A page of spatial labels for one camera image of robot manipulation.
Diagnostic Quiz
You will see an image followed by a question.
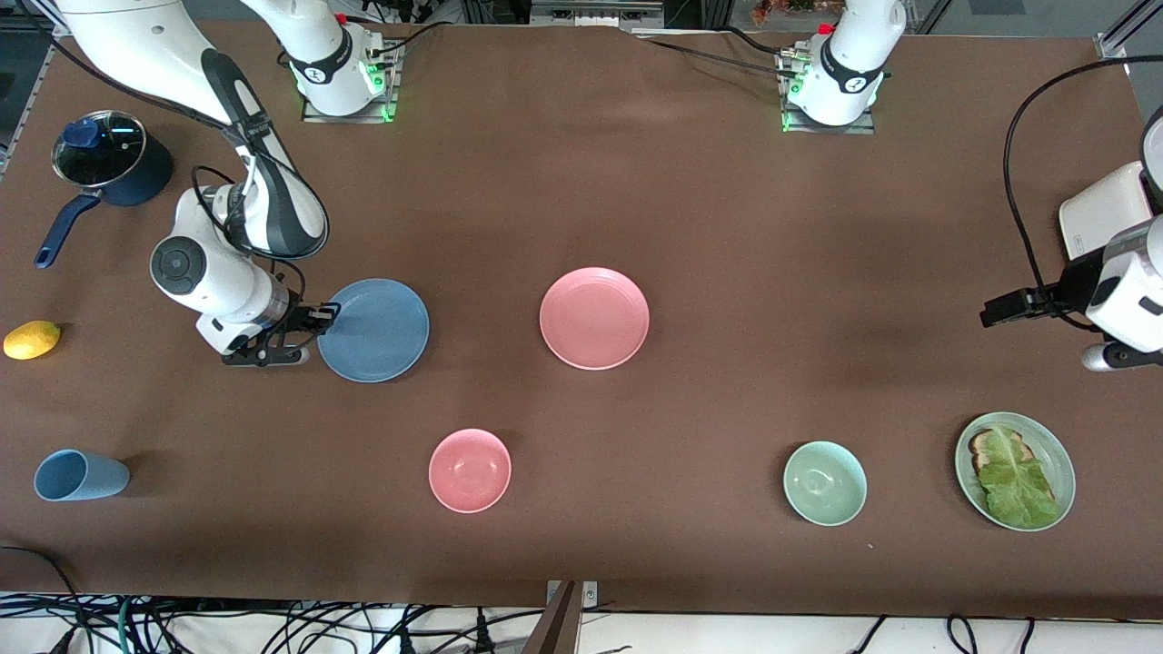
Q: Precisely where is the blue plate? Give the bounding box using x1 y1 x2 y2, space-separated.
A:
316 278 431 383

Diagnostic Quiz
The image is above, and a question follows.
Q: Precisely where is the pink plate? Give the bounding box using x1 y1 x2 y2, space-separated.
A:
539 266 651 372

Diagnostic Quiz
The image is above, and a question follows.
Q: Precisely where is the white toaster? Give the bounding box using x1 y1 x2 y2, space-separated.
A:
1059 161 1157 262

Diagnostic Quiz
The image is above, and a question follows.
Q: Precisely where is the toasted bread slice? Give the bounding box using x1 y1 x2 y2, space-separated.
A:
968 427 1037 473

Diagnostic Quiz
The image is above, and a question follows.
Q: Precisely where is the green plate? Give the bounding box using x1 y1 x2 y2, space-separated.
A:
954 411 1078 533

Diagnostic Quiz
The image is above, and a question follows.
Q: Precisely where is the green lettuce leaf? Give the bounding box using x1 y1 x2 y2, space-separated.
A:
975 425 1062 530

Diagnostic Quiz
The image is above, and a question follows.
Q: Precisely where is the dark blue saucepan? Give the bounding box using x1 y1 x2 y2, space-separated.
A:
34 109 174 271

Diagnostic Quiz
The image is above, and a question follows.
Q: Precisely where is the pink bowl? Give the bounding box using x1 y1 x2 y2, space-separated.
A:
428 428 512 515

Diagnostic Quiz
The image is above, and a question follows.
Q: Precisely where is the glass lid blue knob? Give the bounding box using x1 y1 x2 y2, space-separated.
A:
52 110 147 188

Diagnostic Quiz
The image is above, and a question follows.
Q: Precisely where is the green bowl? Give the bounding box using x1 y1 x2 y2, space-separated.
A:
782 441 869 528

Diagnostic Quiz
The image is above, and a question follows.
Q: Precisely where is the blue cup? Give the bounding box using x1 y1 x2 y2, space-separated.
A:
34 449 131 502

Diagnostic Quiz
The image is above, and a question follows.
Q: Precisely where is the yellow lemon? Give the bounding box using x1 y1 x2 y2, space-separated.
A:
3 320 63 362

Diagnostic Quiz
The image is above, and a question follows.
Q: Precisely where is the aluminium corner profile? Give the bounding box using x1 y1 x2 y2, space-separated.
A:
1095 0 1163 63

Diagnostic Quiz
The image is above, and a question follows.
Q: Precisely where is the brown table cover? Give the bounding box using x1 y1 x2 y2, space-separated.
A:
0 16 1163 619

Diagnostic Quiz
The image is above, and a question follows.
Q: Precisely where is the aluminium table edge strip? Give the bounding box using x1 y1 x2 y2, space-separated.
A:
0 27 57 178

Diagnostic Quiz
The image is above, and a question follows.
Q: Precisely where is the orange object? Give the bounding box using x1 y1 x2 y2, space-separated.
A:
752 0 850 21

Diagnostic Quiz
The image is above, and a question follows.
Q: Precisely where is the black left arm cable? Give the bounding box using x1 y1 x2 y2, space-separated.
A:
1002 54 1163 330

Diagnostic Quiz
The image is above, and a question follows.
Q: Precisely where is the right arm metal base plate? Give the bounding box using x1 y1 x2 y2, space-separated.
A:
302 41 401 124

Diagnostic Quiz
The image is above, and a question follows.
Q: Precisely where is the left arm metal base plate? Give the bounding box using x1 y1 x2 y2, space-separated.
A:
780 50 878 135

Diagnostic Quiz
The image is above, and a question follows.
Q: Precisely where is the aluminium frame beam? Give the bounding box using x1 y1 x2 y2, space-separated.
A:
530 0 666 28

